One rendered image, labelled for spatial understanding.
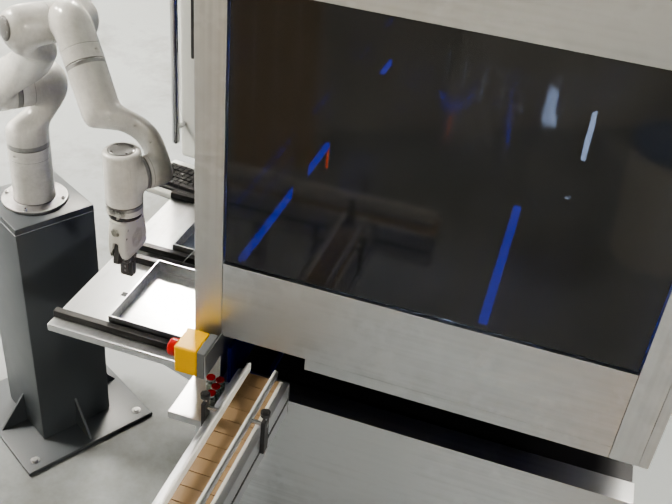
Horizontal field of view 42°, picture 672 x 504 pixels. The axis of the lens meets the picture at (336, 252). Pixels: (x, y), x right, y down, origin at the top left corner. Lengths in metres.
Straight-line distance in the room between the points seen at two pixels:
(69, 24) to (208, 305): 0.68
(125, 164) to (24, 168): 0.74
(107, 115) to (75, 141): 2.93
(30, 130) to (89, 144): 2.30
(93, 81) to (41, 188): 0.74
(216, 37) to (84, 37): 0.50
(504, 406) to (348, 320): 0.36
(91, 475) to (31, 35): 1.49
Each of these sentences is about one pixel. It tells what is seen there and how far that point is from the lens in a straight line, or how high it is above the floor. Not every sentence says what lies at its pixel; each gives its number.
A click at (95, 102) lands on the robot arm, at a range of 2.01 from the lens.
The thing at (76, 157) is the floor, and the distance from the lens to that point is 4.78.
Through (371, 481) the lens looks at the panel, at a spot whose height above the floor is 0.71.
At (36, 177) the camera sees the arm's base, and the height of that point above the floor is 0.96.
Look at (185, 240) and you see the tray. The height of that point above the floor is 0.89.
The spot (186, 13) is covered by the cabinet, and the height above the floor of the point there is 1.31.
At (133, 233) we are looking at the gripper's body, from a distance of 2.07.
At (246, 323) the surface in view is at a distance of 1.92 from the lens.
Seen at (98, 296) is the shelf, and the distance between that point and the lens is 2.32.
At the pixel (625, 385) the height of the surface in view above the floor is 1.18.
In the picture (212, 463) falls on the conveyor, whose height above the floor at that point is 0.93.
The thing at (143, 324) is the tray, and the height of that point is 0.88.
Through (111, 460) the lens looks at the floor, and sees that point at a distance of 3.10.
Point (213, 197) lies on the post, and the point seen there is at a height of 1.37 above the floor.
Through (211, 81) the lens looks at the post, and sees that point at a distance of 1.66.
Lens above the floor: 2.29
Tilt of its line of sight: 34 degrees down
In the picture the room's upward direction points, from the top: 6 degrees clockwise
